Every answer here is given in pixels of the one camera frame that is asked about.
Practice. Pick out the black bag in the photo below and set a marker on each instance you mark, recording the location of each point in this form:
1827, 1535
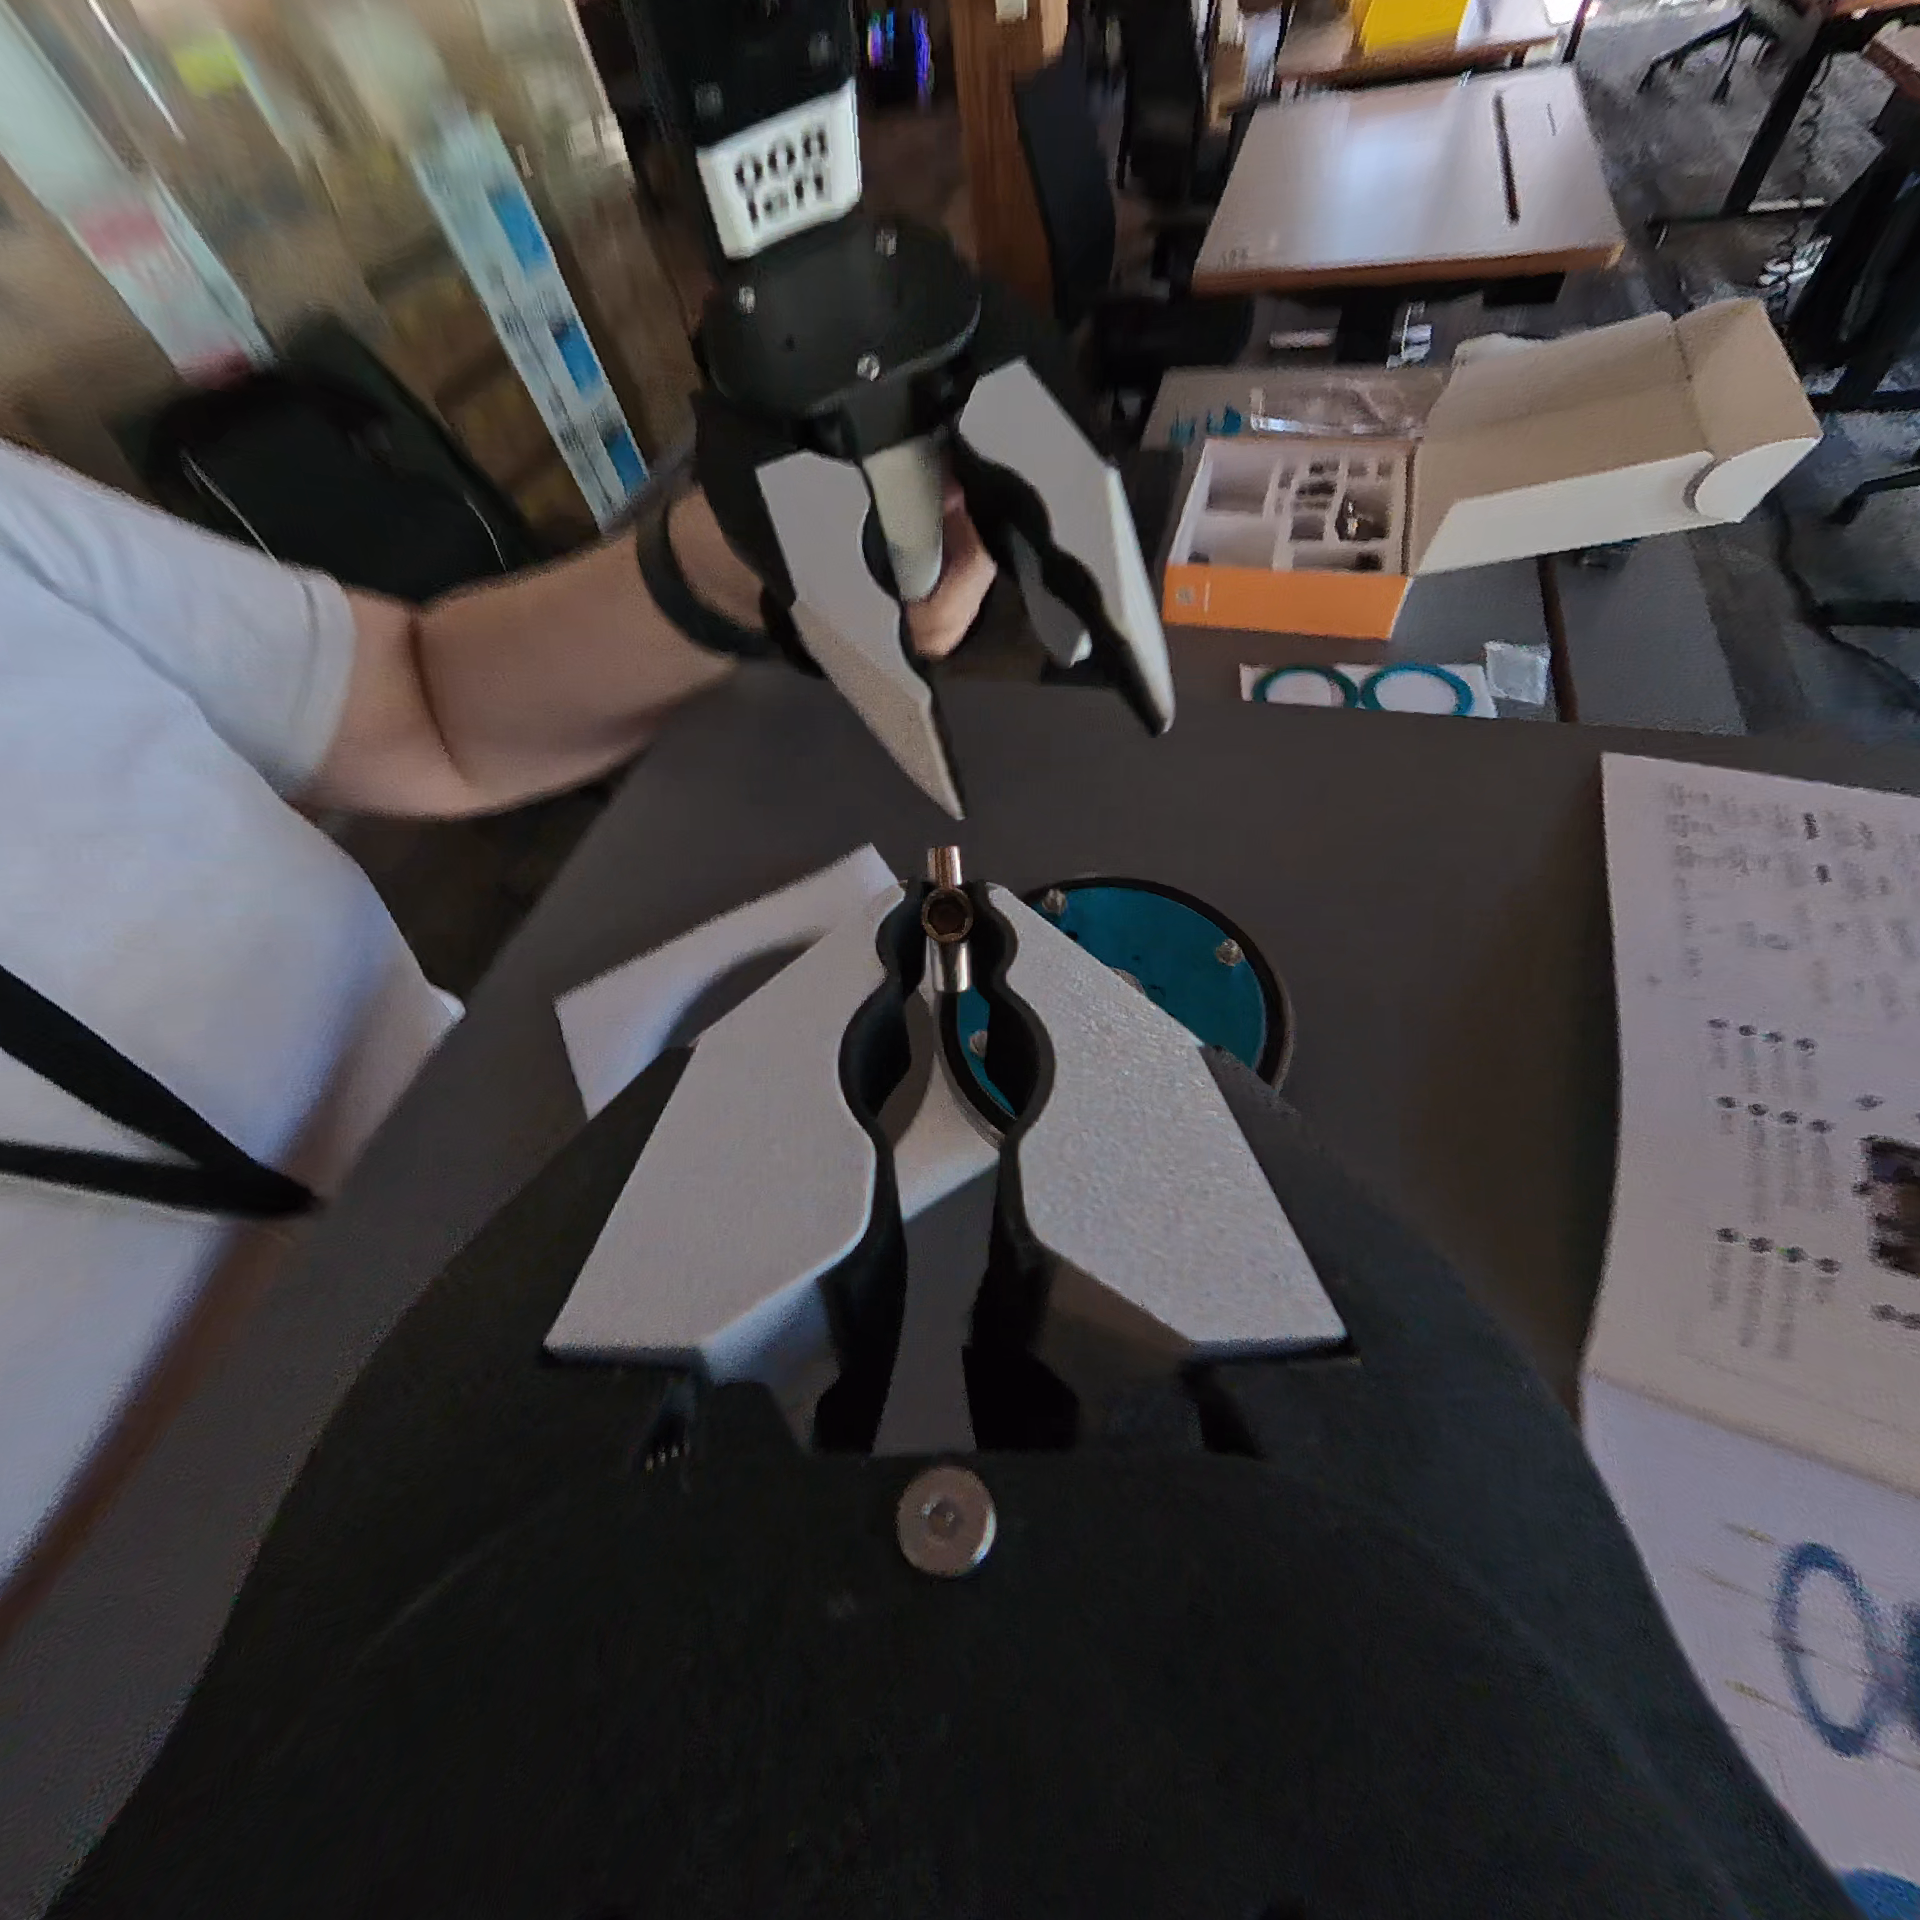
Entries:
330, 481

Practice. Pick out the white backing card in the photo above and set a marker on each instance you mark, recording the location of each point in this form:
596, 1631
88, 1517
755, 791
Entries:
1500, 682

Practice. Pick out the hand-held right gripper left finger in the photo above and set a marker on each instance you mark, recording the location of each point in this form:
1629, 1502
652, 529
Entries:
721, 1201

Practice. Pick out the black wristband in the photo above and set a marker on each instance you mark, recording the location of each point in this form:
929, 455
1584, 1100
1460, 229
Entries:
682, 593

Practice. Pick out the person's left forearm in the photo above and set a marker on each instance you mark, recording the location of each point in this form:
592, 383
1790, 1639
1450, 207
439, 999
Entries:
525, 704

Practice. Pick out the teal round metal disc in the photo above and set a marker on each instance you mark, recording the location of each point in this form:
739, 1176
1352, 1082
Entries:
1171, 974

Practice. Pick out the yellow bin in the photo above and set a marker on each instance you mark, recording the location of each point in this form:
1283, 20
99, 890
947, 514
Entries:
1402, 19

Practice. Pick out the wooden table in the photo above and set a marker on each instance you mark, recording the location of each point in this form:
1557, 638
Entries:
1351, 195

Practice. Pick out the white foam sheet with hole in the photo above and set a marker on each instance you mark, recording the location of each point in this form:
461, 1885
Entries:
675, 974

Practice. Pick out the small clear plastic bag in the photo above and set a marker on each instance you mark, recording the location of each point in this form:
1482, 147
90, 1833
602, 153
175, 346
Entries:
1514, 672

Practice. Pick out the white instruction booklet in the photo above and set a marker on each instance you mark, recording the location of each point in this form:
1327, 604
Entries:
1755, 1051

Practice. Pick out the white blue banner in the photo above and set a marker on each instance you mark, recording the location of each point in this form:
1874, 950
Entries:
541, 331

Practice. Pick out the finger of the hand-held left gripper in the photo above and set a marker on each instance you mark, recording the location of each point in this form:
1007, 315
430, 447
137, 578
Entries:
848, 630
1065, 494

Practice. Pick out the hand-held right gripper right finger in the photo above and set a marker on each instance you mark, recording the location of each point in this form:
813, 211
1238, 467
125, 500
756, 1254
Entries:
1154, 1201

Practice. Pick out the orange white cardboard box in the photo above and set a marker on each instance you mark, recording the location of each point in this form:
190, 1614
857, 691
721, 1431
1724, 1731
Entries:
1274, 600

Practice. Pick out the person's left hand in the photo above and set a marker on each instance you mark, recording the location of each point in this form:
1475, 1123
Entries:
960, 609

